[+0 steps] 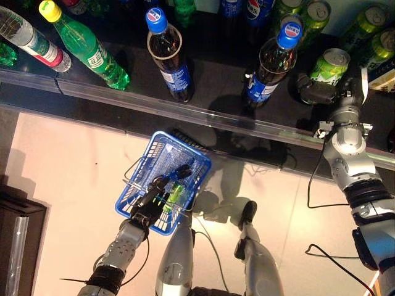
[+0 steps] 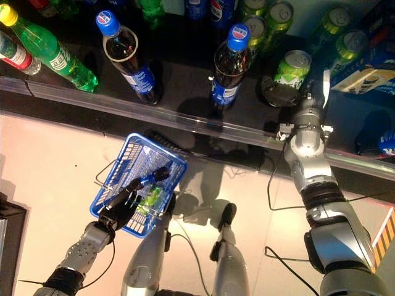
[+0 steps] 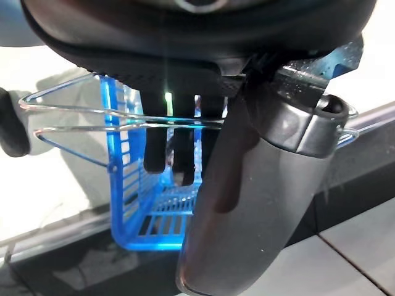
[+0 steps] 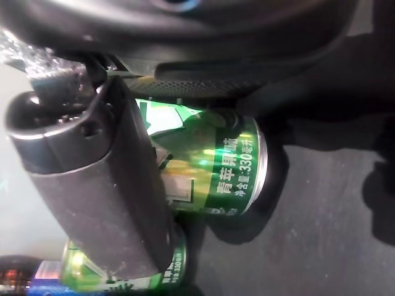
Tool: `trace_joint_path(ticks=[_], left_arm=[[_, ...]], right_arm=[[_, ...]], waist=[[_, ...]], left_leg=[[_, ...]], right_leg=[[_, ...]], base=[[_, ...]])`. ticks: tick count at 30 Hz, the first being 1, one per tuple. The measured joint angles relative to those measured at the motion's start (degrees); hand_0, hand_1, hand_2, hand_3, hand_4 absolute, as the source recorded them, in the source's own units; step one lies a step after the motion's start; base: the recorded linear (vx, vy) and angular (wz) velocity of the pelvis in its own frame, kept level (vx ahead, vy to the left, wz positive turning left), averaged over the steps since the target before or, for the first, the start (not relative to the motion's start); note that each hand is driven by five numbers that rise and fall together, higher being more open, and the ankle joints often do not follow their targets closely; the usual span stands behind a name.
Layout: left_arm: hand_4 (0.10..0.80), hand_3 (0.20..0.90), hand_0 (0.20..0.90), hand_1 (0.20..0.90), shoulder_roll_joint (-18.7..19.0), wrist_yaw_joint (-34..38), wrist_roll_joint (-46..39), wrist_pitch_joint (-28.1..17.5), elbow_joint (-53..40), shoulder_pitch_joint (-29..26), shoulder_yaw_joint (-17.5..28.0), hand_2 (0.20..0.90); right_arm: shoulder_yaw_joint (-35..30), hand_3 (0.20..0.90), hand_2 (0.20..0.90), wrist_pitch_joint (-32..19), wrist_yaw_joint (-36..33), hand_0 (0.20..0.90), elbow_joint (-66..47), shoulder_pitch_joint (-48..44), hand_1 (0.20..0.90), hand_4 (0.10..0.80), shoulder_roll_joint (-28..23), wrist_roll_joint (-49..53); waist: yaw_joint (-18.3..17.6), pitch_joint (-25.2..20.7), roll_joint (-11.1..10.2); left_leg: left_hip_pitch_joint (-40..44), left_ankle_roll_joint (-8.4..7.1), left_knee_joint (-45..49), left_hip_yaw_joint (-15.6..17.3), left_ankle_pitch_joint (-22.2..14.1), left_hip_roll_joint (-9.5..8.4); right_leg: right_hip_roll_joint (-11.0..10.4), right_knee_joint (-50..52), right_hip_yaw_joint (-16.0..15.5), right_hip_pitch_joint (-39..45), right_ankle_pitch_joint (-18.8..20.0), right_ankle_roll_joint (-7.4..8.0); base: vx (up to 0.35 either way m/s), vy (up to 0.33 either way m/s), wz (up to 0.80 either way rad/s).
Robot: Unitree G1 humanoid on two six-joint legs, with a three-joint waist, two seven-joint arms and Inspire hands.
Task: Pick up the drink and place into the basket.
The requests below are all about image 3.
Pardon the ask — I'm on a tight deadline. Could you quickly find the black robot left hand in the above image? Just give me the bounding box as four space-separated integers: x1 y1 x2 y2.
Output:
20 0 379 295

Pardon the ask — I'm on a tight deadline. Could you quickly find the blue plastic shopping basket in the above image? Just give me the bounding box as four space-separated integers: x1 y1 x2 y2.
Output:
98 73 229 252

